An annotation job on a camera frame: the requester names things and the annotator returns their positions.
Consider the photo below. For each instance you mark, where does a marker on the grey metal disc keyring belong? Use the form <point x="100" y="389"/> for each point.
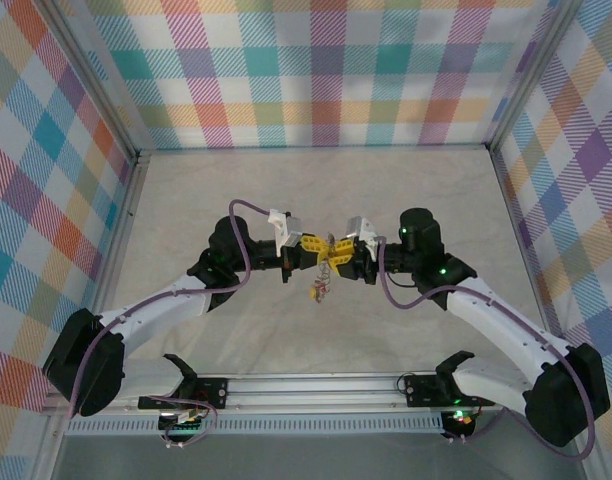
<point x="324" y="272"/>

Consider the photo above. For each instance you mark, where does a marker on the silver key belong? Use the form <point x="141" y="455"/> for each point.
<point x="329" y="237"/>

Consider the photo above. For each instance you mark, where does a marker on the red key tag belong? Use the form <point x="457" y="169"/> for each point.
<point x="325" y="290"/>

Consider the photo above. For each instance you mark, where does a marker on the yellow key tag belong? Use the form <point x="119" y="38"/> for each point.
<point x="313" y="293"/>

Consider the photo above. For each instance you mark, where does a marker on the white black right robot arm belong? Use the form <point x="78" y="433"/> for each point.
<point x="501" y="325"/>

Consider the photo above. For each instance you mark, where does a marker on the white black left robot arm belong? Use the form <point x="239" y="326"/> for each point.
<point x="151" y="317"/>

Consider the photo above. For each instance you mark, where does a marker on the green terminal controller board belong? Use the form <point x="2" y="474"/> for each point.
<point x="186" y="425"/>

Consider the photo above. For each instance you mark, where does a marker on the controller board with lights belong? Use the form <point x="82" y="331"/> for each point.
<point x="461" y="420"/>

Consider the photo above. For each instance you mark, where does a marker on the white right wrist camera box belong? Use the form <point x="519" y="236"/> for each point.
<point x="358" y="227"/>

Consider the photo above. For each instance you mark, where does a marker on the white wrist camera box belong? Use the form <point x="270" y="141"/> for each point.
<point x="286" y="227"/>
<point x="358" y="227"/>

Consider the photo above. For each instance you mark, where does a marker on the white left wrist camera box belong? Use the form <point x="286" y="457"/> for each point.
<point x="286" y="227"/>

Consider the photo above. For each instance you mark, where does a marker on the aluminium side rail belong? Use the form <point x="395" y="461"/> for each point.
<point x="128" y="220"/>
<point x="512" y="205"/>

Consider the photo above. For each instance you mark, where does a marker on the aluminium wall rail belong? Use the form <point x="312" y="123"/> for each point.
<point x="311" y="149"/>

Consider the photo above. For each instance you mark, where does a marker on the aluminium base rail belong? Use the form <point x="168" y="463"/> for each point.
<point x="311" y="390"/>

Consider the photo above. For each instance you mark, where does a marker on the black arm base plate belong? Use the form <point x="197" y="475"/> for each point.
<point x="421" y="392"/>
<point x="218" y="395"/>

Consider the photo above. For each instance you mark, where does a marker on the aluminium corner post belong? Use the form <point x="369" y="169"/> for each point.
<point x="95" y="75"/>
<point x="531" y="75"/>

